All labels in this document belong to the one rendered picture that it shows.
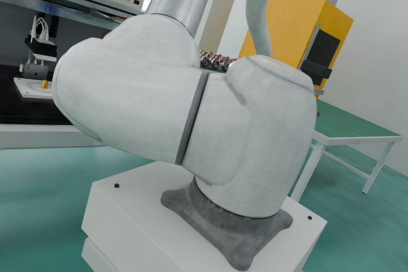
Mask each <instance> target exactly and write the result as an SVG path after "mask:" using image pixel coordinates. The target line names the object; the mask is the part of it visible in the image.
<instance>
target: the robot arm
mask: <svg viewBox="0 0 408 272"><path fill-rule="evenodd" d="M267 1H268V0H245V14H246V21H247V24H248V28H249V31H250V34H251V38H252V40H253V44H254V48H255V50H256V53H257V55H253V56H245V57H243V58H240V59H238V60H236V61H234V62H232V63H231V64H230V65H229V66H228V69H227V71H226V73H209V72H205V71H203V70H200V51H199V48H198V47H197V44H196V42H195V41H194V38H195V36H196V33H197V29H198V27H199V24H200V21H201V19H202V16H203V12H204V11H205V7H206V4H207V2H208V0H151V1H150V3H149V5H148V7H147V9H146V11H145V13H144V15H137V16H132V17H130V18H128V19H126V20H124V21H123V22H122V23H121V24H120V25H119V26H118V27H117V28H115V29H114V30H113V31H111V32H109V33H108V34H107V35H106V36H105V37H104V38H103V39H99V38H89V39H86V40H84V41H82V42H79V43H78V44H75V45H74V46H72V47H71V48H70V49H69V50H68V51H67V52H66V53H65V54H64V55H63V56H62V57H61V58H60V60H59V61H58V64H57V65H56V68H55V71H54V74H53V79H52V97H53V101H54V103H55V105H56V106H57V108H58V109H59V110H60V111H61V112H62V113H63V115H64V116H65V117H66V118H68V119H69V120H70V122H71V123H72V124H73V125H74V126H75V127H76V128H78V129H79V130H80V131H81V132H83V133H85V134H86V135H88V136H89V137H91V138H93V139H94V140H96V141H99V142H100V143H103V144H105V145H108V146H110V147H112V148H115V149H118V150H121V151H124V152H127V153H130V154H133V155H137V156H140V157H144V158H148V159H151V160H156V161H160V162H166V163H172V164H175V165H179V166H182V167H184V168H185V169H186V170H188V171H189V172H190V173H192V174H193V175H194V177H193V179H192V182H190V183H188V184H186V185H184V186H181V187H179V188H175V189H169V190H165V191H164V192H163V193H162V195H161V199H160V202H161V204H162V205H163V206H165V207H166V208H168V209H170V210H172V211H174V212H175V213H177V214H178V215H179V216H180V217H181V218H182V219H183V220H185V221H186V222H187V223H188V224H189V225H191V226H192V227H193V228H194V229H195V230H196V231H197V232H198V233H200V234H201V235H202V236H203V237H204V238H205V239H206V240H207V241H208V242H210V243H211V244H212V245H213V246H214V247H216V248H217V249H218V250H219V251H220V252H221V253H222V254H223V255H224V256H225V258H226V259H227V261H228V262H229V264H230V265H231V266H232V267H233V268H234V269H236V270H238V271H247V270H248V269H249V268H250V266H251V263H252V261H253V258H254V256H255V255H256V254H257V253H258V252H259V251H260V250H261V249H262V248H264V247H265V246H266V245H267V244H268V243H269V242H270V241H271V240H272V239H273V238H274V237H275V236H276V235H277V234H278V233H279V232H280V231H282V230H285V229H288V228H290V226H291V224H292V223H293V218H292V216H291V215H290V214H289V213H288V212H286V211H284V210H282V209H281V206H282V204H283V202H284V200H285V198H286V197H287V195H288V194H289V192H290V191H291V189H292V187H293V185H294V183H295V181H296V179H297V177H298V175H299V173H300V171H301V168H302V165H303V164H304V161H305V158H306V156H307V153H308V150H309V148H310V145H311V141H312V138H313V134H314V131H315V124H316V113H317V103H316V97H315V92H314V87H313V82H312V79H311V78H310V77H309V76H308V75H307V74H305V73H303V72H301V71H300V70H298V69H296V68H294V67H292V66H290V65H288V64H285V63H283V62H281V61H278V60H276V59H274V58H273V55H272V49H271V43H270V37H269V33H268V26H267V20H266V6H267ZM208 74H209V75H208ZM183 158H184V159H183ZM182 162H183V163H182Z"/></svg>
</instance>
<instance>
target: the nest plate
mask: <svg viewBox="0 0 408 272"><path fill-rule="evenodd" d="M14 82H15V84H16V85H17V87H18V89H19V91H20V93H21V94H22V96H23V97H27V98H43V99H51V100H52V99H53V97H52V81H48V86H47V89H44V88H42V87H41V83H42V80H31V79H25V78H14Z"/></svg>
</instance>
